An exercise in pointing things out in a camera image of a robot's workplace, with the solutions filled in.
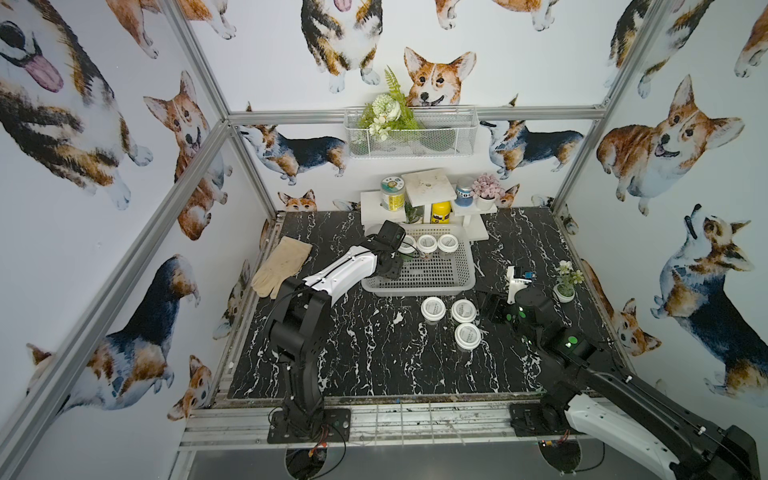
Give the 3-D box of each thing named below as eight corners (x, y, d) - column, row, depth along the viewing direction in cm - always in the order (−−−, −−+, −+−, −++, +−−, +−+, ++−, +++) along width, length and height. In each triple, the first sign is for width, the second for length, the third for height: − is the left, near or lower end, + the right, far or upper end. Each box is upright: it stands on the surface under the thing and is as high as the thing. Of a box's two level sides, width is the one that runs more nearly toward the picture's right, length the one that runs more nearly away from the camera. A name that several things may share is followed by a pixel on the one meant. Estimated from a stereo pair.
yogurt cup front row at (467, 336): (454, 355, 87) (457, 346, 81) (451, 334, 91) (455, 323, 85) (477, 355, 87) (482, 346, 81) (474, 334, 91) (478, 323, 85)
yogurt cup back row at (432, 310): (421, 327, 93) (422, 316, 86) (420, 308, 97) (421, 296, 90) (444, 327, 93) (447, 316, 86) (442, 308, 97) (445, 296, 90)
